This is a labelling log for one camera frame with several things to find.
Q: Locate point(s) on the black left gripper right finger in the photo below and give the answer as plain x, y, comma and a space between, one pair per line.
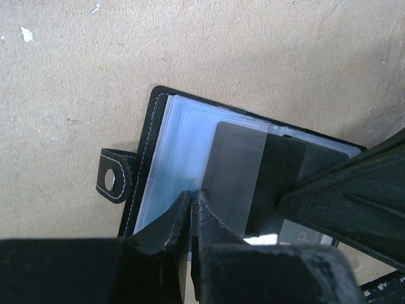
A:
226, 269

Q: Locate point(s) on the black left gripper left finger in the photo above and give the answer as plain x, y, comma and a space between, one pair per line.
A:
148, 267

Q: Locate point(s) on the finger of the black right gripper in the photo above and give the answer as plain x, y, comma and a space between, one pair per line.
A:
360, 203

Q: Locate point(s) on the dark card from holder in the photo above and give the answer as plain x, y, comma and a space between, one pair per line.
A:
247, 170

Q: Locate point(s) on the black leather card holder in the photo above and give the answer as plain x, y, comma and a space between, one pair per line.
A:
173, 154

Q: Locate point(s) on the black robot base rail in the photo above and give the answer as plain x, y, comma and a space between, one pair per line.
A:
388, 289

